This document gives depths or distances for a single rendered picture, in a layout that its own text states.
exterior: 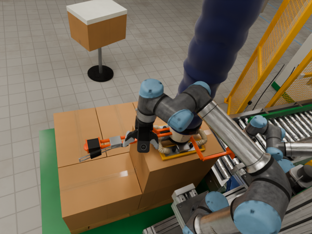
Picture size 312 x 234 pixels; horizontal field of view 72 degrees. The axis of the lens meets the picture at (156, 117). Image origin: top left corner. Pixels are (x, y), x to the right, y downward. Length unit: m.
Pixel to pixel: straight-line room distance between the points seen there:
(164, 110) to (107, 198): 1.24
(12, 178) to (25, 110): 0.91
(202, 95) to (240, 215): 0.38
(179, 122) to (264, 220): 0.35
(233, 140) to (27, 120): 2.64
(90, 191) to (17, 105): 1.82
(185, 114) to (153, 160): 0.88
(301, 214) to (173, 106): 0.62
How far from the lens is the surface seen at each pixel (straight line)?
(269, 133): 1.34
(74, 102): 3.12
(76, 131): 2.12
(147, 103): 0.68
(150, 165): 1.47
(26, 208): 2.48
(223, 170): 2.11
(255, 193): 0.73
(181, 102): 0.67
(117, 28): 3.05
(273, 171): 0.78
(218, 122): 0.74
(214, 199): 1.12
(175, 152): 1.53
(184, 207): 1.30
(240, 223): 0.74
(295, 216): 1.02
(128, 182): 1.84
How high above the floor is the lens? 2.23
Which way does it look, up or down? 49 degrees down
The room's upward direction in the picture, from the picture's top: 14 degrees clockwise
